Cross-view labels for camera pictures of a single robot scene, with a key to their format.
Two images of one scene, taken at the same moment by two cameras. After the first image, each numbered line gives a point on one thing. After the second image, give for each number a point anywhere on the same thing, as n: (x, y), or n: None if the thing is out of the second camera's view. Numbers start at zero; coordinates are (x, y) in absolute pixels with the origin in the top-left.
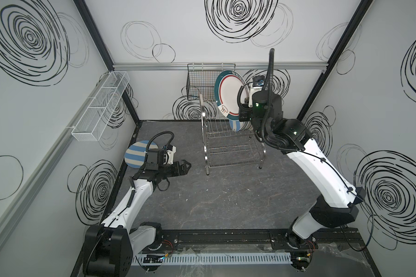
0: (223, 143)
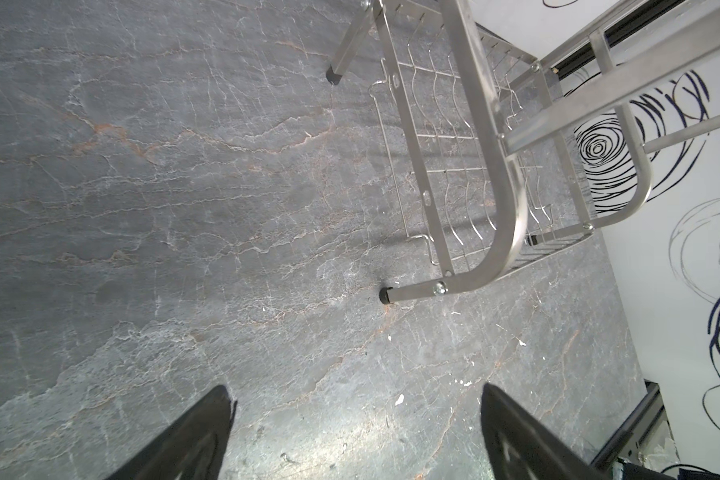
0: (497, 159)
